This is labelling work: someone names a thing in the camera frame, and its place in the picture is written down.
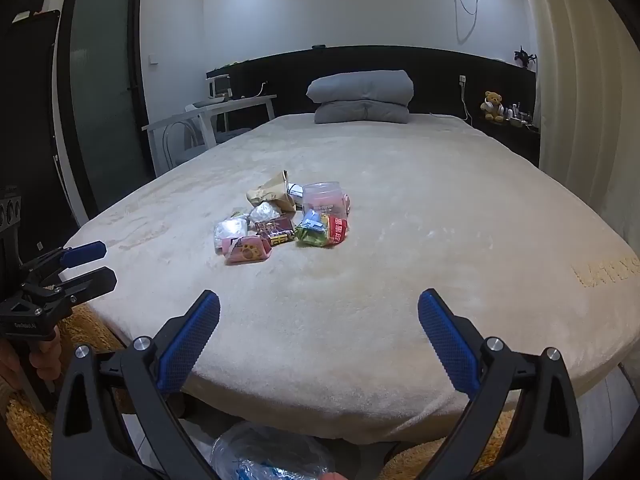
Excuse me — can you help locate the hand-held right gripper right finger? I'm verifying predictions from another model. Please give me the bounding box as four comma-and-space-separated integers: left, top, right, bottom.
417, 288, 585, 480

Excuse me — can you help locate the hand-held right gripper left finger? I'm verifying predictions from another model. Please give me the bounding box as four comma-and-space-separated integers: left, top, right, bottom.
51, 289, 222, 480

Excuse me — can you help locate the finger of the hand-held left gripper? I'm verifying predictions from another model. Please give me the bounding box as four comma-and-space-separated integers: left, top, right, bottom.
20, 241, 107, 287
21, 266, 118, 312

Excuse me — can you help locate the pink bear print box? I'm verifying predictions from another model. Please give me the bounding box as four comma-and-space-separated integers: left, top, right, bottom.
223, 235, 273, 266

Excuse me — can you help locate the small clear plastic packet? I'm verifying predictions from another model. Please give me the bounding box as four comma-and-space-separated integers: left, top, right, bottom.
214, 216, 251, 253

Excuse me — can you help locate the large clear plastic bag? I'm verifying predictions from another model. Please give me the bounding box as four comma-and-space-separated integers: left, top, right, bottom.
210, 422, 336, 480

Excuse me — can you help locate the dark red snack wrapper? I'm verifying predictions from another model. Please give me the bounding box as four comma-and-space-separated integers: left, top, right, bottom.
255, 215, 297, 247

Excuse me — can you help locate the white plastic wrapper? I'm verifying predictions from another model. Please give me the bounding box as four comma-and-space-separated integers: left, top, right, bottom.
249, 201, 281, 223

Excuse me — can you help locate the red snack packet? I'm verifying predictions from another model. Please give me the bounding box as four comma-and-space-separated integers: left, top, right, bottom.
325, 214, 350, 246

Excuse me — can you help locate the green blue snack packet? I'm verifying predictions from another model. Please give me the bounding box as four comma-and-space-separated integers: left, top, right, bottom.
295, 210, 328, 248

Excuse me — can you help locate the brown paper bag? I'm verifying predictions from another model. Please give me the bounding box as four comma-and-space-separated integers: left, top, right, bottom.
246, 170, 297, 211

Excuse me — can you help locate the clear plastic jar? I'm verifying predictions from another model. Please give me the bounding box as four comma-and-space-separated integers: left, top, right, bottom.
301, 181, 351, 218

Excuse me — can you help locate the person's left hand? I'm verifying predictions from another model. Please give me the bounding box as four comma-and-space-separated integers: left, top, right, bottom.
0, 327, 64, 396

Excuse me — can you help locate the beige blanket bed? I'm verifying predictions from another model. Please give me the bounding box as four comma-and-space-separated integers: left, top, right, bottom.
62, 112, 640, 446

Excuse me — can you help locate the brown shaggy fleece fabric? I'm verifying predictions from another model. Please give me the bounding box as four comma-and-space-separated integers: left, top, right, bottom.
0, 305, 123, 480
472, 425, 506, 471

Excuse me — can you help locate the black panel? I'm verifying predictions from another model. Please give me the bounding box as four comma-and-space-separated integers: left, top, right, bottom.
0, 0, 62, 271

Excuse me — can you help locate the frosted glass black door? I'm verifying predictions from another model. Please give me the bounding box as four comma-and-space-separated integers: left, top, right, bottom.
56, 0, 151, 226

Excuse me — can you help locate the white chair grey cushion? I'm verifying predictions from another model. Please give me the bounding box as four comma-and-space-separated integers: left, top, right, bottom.
162, 112, 253, 171

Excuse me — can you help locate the black bedside shelf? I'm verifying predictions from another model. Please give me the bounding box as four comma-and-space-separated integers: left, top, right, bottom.
472, 112, 541, 168

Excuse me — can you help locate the white desk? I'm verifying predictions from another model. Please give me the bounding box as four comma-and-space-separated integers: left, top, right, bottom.
141, 94, 277, 176

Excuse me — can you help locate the cluster of small bottles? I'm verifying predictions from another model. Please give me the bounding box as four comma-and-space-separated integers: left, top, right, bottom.
505, 102, 533, 128

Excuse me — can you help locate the brown teddy bear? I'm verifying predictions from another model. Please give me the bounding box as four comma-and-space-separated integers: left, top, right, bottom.
480, 91, 506, 123

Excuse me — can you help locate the folded grey duvet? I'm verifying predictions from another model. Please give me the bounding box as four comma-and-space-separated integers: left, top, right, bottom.
306, 70, 415, 125

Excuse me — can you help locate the black headboard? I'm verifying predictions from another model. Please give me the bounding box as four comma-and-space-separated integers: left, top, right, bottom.
206, 45, 540, 126

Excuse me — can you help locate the cream curtain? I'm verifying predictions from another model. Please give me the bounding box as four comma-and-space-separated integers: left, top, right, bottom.
515, 0, 640, 221

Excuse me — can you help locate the white charger with cable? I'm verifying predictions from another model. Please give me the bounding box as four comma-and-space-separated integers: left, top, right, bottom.
458, 74, 473, 122

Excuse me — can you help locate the white wall cable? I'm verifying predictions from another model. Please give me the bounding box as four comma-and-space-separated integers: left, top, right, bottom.
453, 0, 482, 43

